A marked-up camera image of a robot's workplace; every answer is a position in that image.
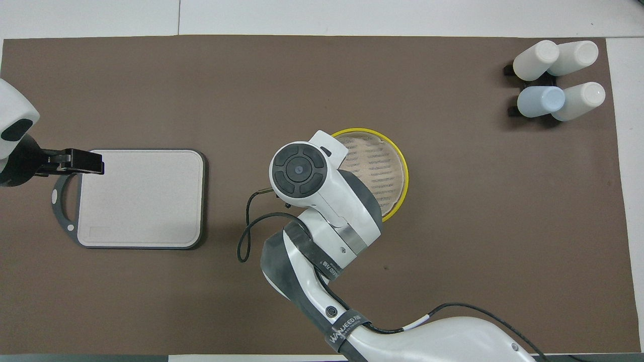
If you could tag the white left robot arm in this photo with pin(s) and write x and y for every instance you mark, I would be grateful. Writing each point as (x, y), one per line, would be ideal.
(15, 110)

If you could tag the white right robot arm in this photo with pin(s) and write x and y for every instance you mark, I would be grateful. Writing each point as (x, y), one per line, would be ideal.
(327, 211)

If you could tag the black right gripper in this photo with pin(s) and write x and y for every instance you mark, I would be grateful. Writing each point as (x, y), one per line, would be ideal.
(283, 201)

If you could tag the yellow rimmed steamer basket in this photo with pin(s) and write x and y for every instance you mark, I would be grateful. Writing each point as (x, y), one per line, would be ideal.
(382, 166)

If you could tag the yellow bamboo steamer base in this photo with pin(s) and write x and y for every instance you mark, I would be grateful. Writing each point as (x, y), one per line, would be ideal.
(406, 188)

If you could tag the white cutting board grey rim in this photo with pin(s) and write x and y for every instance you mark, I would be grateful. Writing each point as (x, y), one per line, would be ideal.
(151, 211)

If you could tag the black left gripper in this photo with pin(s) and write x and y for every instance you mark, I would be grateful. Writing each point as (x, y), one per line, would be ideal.
(20, 163)

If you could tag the light blue plastic cup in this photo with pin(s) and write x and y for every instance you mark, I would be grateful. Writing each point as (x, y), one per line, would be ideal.
(541, 100)

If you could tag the white plastic cup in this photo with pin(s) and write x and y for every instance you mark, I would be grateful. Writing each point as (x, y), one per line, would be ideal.
(578, 100)
(534, 61)
(576, 56)

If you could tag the black cup stand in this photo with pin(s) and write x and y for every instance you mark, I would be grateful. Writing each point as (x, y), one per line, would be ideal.
(512, 111)

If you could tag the brown table mat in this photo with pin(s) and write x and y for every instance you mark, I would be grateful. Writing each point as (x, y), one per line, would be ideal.
(453, 201)

